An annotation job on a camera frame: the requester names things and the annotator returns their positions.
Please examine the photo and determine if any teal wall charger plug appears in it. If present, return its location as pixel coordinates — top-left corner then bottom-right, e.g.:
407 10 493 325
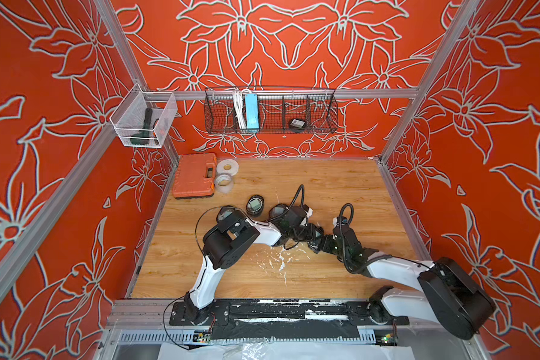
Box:
248 199 263 213

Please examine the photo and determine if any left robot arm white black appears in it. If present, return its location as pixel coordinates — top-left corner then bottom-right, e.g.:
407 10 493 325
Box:
184 204 313 317

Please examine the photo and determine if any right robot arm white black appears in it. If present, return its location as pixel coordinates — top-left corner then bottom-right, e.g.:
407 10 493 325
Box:
322 217 497 340

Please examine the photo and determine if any clear tape roll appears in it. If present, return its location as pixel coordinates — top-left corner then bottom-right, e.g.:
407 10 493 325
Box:
214 173 235 194

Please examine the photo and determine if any white tape roll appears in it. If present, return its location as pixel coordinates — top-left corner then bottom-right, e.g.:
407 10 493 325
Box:
216 159 239 176

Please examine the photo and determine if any orange plastic tool case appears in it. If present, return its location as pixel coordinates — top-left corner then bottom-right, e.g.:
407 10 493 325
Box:
172 153 218 200

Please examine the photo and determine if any light blue power bank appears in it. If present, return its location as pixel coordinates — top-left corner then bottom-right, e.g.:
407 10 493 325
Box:
244 93 260 133

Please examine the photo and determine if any dark green flashlight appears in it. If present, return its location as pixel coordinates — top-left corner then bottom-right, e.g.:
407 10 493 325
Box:
130 107 153 146

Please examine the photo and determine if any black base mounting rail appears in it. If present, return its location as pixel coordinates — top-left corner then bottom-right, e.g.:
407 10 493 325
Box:
165 299 410 344

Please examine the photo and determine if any black wire wall basket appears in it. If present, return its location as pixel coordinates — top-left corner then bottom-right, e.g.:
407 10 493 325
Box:
204 86 339 135

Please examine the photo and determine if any white cable in basket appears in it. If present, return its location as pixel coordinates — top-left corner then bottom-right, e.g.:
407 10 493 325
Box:
232 89 248 131

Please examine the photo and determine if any clear acrylic wall box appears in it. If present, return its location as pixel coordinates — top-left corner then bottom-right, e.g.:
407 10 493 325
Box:
110 85 178 149

